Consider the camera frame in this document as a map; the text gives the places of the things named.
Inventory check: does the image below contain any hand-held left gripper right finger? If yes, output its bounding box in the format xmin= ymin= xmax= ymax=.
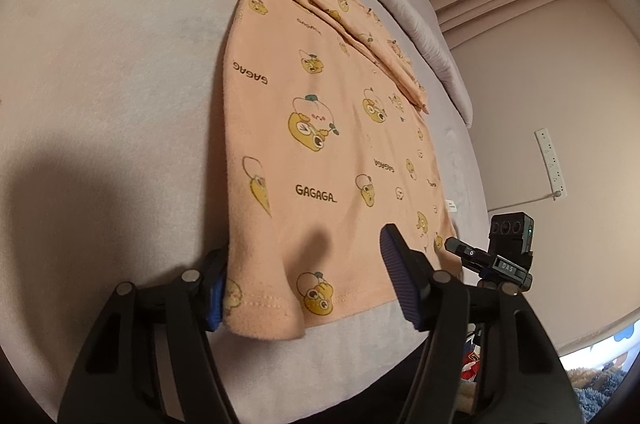
xmin=379 ymin=224 xmax=583 ymax=424

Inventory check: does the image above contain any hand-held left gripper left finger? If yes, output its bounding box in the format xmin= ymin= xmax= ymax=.
xmin=57 ymin=246 xmax=241 ymax=424

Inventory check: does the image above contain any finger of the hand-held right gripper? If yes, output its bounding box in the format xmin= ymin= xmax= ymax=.
xmin=444 ymin=236 xmax=493 ymax=275

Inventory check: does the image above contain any peach cartoon print shirt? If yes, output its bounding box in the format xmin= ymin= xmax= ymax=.
xmin=217 ymin=0 xmax=463 ymax=342

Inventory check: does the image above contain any white power strip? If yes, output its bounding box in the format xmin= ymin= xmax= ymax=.
xmin=535 ymin=128 xmax=567 ymax=197

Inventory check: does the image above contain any red and white item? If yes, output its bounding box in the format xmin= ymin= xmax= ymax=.
xmin=460 ymin=334 xmax=483 ymax=380

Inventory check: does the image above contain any colourful printed mat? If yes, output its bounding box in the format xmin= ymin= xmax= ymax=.
xmin=560 ymin=319 xmax=640 ymax=424

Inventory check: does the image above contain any bed with lilac sheet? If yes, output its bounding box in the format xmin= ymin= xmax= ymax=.
xmin=0 ymin=0 xmax=491 ymax=420

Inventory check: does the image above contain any white power cable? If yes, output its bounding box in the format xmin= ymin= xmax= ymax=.
xmin=487 ymin=191 xmax=563 ymax=212

